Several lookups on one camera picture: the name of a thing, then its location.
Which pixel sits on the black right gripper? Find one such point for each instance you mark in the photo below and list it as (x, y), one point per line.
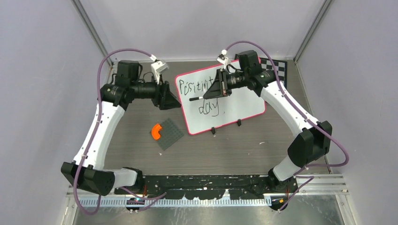
(219, 87)

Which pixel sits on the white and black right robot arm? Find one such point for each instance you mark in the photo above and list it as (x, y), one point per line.
(311, 137)

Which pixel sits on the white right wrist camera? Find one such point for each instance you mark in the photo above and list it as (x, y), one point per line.
(223, 59)

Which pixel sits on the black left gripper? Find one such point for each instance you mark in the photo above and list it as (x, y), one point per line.
(164, 98)

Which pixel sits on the aluminium frame rail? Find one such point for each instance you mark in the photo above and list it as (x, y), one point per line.
(304, 185)

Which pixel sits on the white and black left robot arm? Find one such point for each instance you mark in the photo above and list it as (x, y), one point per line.
(86, 171)

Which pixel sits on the white board with pink frame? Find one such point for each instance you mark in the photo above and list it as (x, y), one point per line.
(203, 115)

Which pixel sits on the orange curved pipe piece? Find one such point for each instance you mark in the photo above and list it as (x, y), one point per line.
(156, 131)

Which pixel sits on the grey studded base plate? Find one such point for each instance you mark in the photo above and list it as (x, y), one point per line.
(170, 134)

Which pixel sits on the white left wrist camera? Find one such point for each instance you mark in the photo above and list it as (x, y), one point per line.
(157, 67)

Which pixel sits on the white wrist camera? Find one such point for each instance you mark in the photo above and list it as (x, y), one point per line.
(223, 59)
(157, 67)

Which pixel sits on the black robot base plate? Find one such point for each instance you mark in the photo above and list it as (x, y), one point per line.
(208, 187)

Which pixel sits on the white marker pen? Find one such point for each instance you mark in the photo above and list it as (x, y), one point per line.
(195, 98)

